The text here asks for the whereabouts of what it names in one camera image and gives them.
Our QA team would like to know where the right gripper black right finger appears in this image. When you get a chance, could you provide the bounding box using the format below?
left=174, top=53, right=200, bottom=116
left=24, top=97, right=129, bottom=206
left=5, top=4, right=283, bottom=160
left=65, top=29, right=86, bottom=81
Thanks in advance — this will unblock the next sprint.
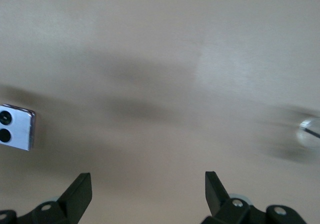
left=201, top=171, right=307, bottom=224

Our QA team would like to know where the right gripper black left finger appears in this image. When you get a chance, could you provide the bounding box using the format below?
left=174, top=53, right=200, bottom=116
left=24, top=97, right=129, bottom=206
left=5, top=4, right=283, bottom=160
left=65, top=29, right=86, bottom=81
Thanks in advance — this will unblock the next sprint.
left=0, top=172, right=93, bottom=224

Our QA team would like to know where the clear plastic lidded cup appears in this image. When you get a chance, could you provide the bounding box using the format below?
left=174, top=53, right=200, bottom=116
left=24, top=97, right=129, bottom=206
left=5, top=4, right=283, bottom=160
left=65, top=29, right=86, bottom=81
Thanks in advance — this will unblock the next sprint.
left=295, top=117, right=320, bottom=150

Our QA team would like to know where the black drinking straw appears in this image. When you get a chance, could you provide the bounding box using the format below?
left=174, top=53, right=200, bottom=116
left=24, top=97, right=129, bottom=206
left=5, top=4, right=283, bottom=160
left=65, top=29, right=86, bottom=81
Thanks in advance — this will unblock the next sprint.
left=300, top=124, right=320, bottom=139

